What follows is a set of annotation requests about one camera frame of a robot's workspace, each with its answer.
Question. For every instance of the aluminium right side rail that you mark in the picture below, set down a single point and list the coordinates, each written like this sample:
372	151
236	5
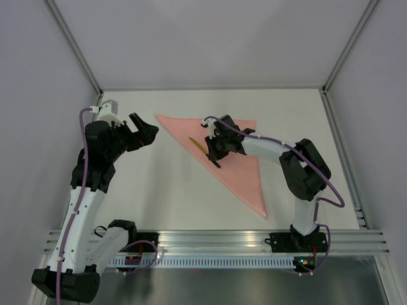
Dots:
344	160

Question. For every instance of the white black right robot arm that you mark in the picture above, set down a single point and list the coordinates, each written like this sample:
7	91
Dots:
305	172

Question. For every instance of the aluminium rail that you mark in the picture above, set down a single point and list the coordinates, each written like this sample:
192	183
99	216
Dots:
252	242
344	160

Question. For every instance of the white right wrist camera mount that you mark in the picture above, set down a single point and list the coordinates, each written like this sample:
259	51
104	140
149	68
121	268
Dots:
209	123

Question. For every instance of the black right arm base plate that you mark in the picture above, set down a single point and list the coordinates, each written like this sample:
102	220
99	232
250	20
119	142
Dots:
296	243

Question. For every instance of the knife with black handle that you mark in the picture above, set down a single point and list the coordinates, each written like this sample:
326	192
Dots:
202	149

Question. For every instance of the aluminium left corner post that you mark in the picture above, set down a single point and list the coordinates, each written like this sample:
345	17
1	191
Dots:
64	29

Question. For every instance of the pink cloth napkin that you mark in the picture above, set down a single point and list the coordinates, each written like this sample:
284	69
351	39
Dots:
238	173

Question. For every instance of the aluminium corner post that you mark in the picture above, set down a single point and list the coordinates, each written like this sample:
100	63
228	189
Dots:
64	29
351	41

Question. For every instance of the aluminium front rail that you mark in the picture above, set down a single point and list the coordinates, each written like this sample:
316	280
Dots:
252	242

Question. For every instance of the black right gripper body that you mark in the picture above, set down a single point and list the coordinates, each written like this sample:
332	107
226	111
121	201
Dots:
218	146

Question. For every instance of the white slotted cable duct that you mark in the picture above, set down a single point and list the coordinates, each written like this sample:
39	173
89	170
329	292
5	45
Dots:
206	262

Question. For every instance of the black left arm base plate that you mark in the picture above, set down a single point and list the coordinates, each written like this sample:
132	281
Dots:
152	237

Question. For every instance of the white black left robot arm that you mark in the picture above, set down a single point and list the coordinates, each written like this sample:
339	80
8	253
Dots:
73	271

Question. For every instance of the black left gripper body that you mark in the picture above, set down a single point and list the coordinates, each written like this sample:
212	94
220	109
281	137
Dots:
124	140

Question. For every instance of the aluminium right corner post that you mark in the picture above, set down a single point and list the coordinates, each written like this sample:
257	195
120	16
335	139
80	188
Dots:
351	41

